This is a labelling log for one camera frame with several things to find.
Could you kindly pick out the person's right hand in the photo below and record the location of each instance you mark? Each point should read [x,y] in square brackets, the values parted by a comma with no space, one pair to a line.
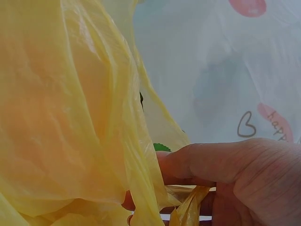
[254,188]

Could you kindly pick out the yellow plastic bag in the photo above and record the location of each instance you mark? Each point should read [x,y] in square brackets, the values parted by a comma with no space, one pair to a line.
[70,113]

